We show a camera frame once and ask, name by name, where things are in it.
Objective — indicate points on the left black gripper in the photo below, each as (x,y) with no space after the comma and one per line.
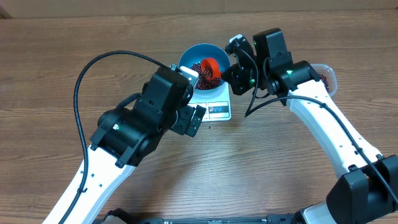
(189,119)

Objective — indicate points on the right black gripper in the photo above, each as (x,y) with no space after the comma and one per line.
(237,78)

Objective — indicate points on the red scoop with blue handle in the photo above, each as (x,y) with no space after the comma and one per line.
(212,64)

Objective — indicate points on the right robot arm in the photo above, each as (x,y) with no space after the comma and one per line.
(366,188)

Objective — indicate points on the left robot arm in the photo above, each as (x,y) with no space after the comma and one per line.
(124,137)

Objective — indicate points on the white digital kitchen scale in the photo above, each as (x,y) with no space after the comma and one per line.
(216,102)

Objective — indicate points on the red beans in bowl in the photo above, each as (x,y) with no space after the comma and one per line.
(205,78)

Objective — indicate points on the blue metal bowl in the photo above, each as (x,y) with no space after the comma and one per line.
(198,52)

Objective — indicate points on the red beans in container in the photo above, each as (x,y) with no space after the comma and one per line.
(323,78)

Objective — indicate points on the clear plastic container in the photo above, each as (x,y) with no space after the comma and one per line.
(330,74)

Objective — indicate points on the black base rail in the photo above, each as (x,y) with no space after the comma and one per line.
(120,216)

